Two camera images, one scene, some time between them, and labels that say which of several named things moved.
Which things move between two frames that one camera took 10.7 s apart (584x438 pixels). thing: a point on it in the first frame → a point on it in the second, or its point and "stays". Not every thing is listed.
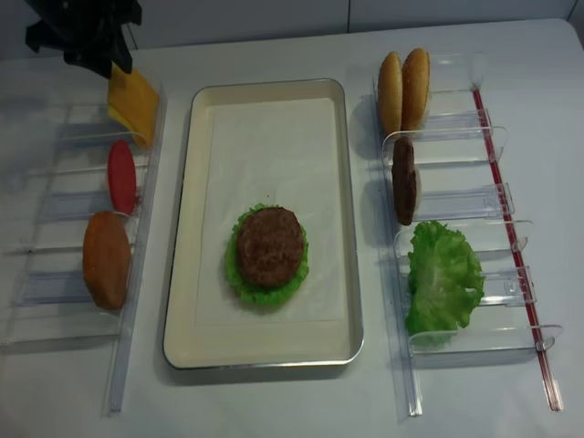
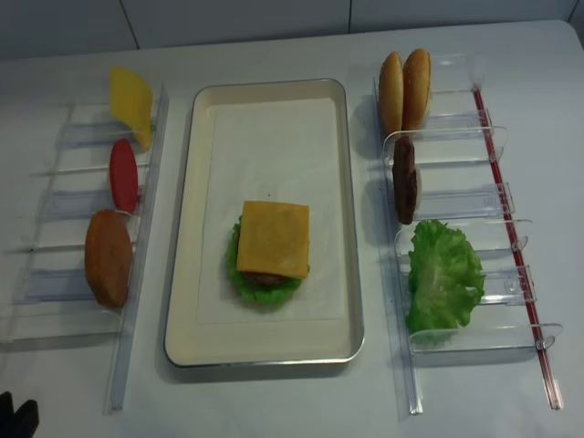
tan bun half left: [391, 94] stays
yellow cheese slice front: [136, 102] → [274, 238]
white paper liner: [283, 153] stays
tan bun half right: [415, 88] stays
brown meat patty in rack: [403, 168] stays
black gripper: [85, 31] → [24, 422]
